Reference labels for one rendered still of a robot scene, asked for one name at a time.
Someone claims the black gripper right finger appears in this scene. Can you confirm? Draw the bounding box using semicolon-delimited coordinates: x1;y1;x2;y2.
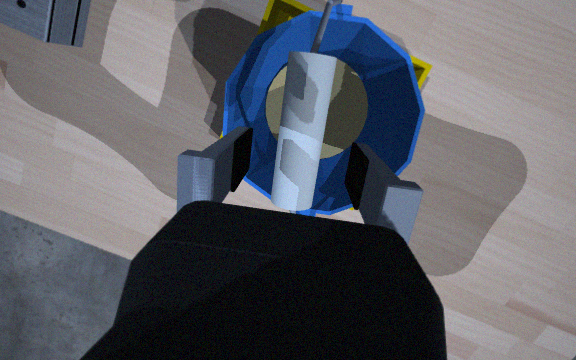
344;142;424;245

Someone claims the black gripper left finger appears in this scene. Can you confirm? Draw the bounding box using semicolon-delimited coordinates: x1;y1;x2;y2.
177;126;253;212

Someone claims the yellow rectangular tray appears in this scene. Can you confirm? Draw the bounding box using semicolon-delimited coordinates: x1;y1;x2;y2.
257;0;432;89

